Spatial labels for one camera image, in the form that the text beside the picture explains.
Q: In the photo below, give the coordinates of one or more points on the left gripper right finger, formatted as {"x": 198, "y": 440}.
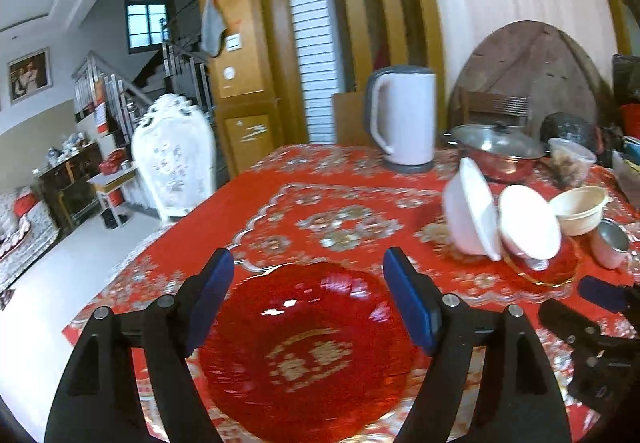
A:
{"x": 518, "y": 399}

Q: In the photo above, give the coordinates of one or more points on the white electric kettle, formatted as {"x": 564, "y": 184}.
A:
{"x": 400, "y": 115}

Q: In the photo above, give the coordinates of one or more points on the grey hanging dustpan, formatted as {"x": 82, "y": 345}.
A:
{"x": 213, "y": 28}

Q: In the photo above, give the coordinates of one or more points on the red plastic basin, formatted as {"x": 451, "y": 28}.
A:
{"x": 630, "y": 114}

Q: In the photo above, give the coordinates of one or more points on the white shallow bowl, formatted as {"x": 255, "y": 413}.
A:
{"x": 527, "y": 225}

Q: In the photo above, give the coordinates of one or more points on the pink steel-lined mug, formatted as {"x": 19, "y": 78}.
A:
{"x": 610, "y": 245}

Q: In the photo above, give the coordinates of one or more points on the black plastic bag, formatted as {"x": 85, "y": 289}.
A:
{"x": 626, "y": 79}

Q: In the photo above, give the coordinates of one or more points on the steel pot with glass lid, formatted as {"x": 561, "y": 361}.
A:
{"x": 502, "y": 153}

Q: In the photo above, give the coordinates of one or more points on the white ornate chair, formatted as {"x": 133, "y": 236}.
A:
{"x": 174, "y": 150}

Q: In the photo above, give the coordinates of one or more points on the red floral tablecloth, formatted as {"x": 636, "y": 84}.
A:
{"x": 308, "y": 204}

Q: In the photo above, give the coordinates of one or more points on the wooden slatted chair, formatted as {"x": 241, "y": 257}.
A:
{"x": 483, "y": 107}

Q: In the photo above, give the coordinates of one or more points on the red gold-rimmed plate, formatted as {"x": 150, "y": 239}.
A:
{"x": 560, "y": 272}

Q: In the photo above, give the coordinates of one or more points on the red scalloped glass plate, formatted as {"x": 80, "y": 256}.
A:
{"x": 307, "y": 353}

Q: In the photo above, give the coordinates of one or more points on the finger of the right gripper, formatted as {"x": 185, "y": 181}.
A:
{"x": 567, "y": 324}
{"x": 604, "y": 294}

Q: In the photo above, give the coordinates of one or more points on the cream plastic bowl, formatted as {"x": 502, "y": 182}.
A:
{"x": 579, "y": 210}

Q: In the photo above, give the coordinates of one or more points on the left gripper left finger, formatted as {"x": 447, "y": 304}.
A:
{"x": 97, "y": 399}

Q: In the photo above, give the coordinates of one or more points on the dark wrapped bundle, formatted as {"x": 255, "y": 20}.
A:
{"x": 573, "y": 128}

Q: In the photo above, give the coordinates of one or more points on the white deep bowl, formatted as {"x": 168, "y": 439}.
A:
{"x": 470, "y": 212}

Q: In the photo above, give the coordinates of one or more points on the dark wooden sideboard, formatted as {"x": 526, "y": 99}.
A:
{"x": 66, "y": 188}

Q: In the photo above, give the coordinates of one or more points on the round wooden tabletop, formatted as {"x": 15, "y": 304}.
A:
{"x": 529, "y": 58}

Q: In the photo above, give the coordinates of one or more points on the clear bag with snacks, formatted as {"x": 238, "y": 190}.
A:
{"x": 627, "y": 177}

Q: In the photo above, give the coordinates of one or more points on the framed portrait picture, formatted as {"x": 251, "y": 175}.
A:
{"x": 29, "y": 75}

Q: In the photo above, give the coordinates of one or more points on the clear plastic food container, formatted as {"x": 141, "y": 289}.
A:
{"x": 570, "y": 161}

